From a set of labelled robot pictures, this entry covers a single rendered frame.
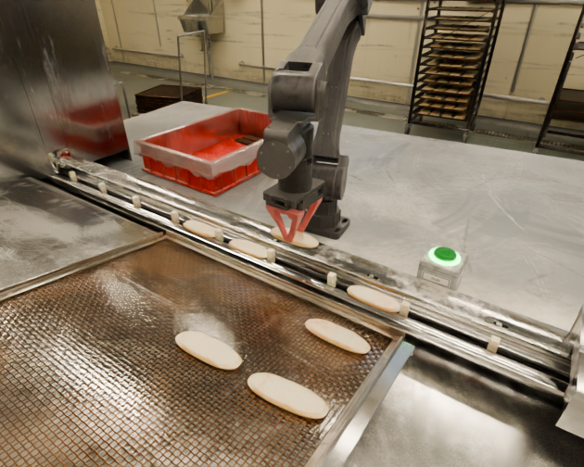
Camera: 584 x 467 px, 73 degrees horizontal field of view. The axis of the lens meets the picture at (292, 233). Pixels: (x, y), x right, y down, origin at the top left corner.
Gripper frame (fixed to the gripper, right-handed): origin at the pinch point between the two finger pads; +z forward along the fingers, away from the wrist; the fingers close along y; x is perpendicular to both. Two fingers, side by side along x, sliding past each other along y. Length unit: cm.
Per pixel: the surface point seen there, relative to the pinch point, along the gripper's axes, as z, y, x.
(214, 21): -6, 423, 409
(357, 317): 5.0, -8.7, -17.2
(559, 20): -21, 441, -13
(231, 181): 8.7, 26.6, 38.4
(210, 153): 10, 43, 62
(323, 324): 3.4, -14.5, -14.4
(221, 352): 1.6, -27.6, -7.1
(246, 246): 7.7, 0.9, 12.3
